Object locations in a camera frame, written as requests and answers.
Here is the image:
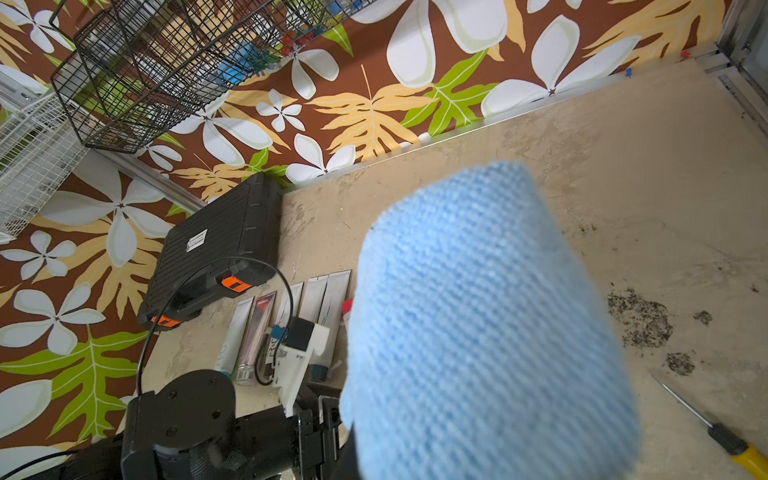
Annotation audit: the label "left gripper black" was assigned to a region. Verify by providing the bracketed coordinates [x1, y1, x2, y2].
[197, 383, 345, 479]

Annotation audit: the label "white tube teal cap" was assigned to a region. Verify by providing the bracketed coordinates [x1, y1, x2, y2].
[214, 298, 254, 377]

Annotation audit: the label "silver purple toothpaste tube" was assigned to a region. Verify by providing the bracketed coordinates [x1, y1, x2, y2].
[233, 292, 277, 385]

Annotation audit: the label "white tube grey cap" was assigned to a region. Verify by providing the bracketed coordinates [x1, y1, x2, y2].
[310, 270, 352, 383]

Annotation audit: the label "white tube orange cap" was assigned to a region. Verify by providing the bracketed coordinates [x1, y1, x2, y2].
[298, 275, 328, 323]

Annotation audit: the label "blue microfiber cloth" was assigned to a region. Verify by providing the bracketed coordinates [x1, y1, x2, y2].
[341, 162, 641, 479]

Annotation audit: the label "white tube black cap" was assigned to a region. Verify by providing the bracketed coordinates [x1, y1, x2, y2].
[264, 294, 292, 379]

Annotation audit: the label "white tube pink cap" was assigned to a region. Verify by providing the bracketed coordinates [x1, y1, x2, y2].
[342, 298, 354, 329]

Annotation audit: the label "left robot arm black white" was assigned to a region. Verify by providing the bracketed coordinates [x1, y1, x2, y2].
[4, 370, 342, 479]

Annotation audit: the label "black tool case orange latches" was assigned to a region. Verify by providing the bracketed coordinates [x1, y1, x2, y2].
[137, 173, 282, 331]

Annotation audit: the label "blue object in basket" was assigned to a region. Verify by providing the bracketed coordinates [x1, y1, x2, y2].
[214, 43, 263, 86]

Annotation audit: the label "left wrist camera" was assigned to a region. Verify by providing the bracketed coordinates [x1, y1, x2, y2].
[272, 317, 330, 418]

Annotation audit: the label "white wire basket left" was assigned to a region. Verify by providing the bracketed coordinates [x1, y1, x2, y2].
[1, 93, 88, 244]

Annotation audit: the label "black wire basket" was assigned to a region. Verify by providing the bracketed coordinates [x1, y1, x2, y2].
[51, 1, 369, 154]

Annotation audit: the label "yellow handle screwdriver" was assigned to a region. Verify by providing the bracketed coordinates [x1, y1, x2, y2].
[653, 376, 767, 480]

